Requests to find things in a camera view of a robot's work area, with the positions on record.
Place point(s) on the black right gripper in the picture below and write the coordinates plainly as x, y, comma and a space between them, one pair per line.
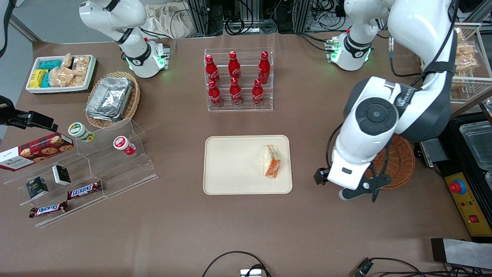
15, 116

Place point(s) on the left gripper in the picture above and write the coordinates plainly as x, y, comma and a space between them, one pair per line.
319, 176

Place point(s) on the triangle sandwich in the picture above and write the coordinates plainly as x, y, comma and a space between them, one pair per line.
271, 161

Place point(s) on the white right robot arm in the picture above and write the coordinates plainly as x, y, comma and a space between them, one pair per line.
127, 30

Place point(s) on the round brown wicker basket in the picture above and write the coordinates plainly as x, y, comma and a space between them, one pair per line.
403, 161

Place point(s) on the beige plastic tray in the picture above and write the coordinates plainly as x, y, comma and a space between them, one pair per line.
234, 165

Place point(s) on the oval light wicker basket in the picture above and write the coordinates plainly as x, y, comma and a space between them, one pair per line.
132, 104

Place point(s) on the red tartan cookie box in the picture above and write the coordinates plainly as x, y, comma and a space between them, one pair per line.
34, 152

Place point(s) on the green lid cup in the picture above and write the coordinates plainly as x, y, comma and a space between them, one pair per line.
78, 130

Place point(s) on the teal snack pack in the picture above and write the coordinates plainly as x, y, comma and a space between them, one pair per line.
50, 64
45, 80

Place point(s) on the yellow snack pack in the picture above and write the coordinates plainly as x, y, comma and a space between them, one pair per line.
37, 78

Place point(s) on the clear rice cracker pack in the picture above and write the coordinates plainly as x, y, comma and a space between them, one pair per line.
61, 77
81, 65
67, 60

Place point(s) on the small black box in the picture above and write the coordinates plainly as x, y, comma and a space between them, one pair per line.
61, 175
37, 187

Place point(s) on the white rectangular snack bin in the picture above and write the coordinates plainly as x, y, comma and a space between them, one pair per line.
92, 73

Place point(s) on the stacked foil containers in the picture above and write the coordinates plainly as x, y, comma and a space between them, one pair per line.
109, 98

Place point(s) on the brown Snickers bar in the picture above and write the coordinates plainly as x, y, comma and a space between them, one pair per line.
48, 209
84, 190

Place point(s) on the red lid cup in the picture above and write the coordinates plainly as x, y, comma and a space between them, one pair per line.
122, 144

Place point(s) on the clear acrylic stepped shelf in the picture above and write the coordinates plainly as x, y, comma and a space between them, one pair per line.
115, 169

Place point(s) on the red cola bottle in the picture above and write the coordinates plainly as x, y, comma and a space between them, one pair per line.
211, 71
234, 67
235, 94
264, 69
258, 95
215, 96

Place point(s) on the clear acrylic bottle rack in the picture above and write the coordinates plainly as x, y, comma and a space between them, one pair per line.
238, 109

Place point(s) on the small silver device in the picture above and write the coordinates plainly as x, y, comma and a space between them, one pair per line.
250, 273

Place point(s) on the black sealing machine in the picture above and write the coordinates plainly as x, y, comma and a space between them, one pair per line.
457, 161

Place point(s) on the grey flat panel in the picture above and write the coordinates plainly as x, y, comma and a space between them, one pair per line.
461, 252

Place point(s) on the beige cloth bag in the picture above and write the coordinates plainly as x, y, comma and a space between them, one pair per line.
165, 21

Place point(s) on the clear plastic container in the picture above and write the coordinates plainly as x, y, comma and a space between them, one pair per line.
478, 144

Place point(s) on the bagged fried snack pack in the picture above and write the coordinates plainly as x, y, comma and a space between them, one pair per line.
467, 57
460, 35

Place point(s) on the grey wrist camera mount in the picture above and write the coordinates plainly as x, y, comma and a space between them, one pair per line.
357, 192

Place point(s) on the aluminium frame post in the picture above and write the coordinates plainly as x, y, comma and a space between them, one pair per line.
200, 17
303, 15

